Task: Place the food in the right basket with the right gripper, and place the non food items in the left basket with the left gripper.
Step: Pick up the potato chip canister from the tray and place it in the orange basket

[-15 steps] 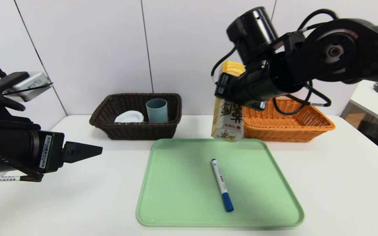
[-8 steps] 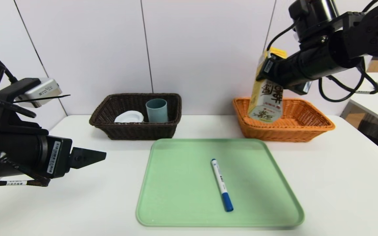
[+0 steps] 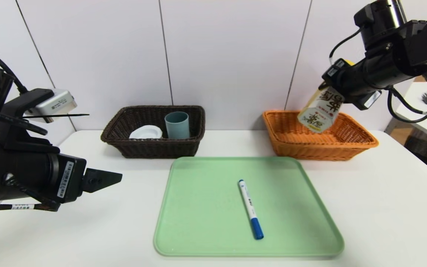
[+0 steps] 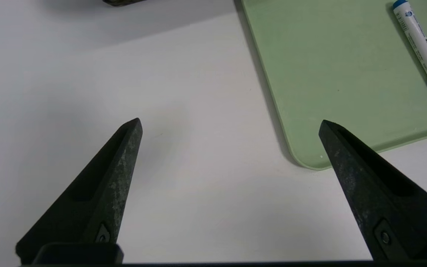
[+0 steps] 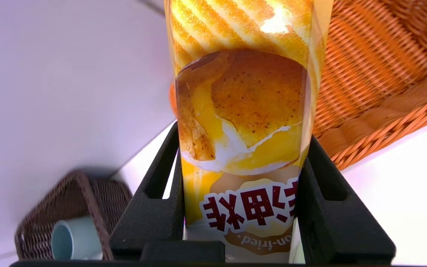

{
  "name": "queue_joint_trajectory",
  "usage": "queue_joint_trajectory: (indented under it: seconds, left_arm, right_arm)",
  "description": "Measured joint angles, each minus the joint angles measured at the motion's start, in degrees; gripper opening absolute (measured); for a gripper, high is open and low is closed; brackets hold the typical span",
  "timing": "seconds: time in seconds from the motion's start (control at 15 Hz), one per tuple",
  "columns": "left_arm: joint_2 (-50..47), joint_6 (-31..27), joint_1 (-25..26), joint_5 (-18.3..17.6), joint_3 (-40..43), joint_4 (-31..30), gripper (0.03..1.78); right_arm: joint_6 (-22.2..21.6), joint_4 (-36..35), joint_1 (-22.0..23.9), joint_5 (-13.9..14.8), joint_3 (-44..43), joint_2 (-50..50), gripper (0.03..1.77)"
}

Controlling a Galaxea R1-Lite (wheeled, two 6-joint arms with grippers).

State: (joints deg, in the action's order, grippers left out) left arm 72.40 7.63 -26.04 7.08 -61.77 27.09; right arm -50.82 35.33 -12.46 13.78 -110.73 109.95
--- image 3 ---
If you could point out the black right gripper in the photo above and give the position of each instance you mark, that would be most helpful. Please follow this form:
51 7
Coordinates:
366 99

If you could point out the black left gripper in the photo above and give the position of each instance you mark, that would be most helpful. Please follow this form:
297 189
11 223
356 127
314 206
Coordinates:
69 178

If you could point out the yellow potato chips box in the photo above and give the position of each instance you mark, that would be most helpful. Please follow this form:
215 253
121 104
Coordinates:
317 116

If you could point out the clear tape roll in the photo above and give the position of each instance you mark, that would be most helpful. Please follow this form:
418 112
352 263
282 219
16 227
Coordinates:
146 132

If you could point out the blue-grey plastic cup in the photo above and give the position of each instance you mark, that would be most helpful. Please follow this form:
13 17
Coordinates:
177 126

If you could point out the white marker with blue cap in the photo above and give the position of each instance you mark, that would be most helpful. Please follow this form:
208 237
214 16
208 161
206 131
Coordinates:
251 211

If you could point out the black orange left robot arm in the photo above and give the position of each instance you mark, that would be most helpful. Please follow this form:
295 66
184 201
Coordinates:
13 174

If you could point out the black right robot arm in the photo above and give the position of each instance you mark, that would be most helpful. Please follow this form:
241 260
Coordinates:
421 40

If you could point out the dark brown wicker basket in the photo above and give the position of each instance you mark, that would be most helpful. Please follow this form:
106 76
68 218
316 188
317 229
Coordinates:
132 146

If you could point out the orange wicker basket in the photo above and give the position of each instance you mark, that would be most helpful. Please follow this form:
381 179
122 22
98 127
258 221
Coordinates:
317 148

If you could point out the black zip tie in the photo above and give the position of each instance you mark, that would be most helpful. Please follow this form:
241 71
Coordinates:
72 115

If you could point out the light green plastic tray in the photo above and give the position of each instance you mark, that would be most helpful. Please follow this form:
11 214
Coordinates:
198 222

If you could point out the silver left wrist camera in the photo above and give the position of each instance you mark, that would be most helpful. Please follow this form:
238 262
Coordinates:
56 105

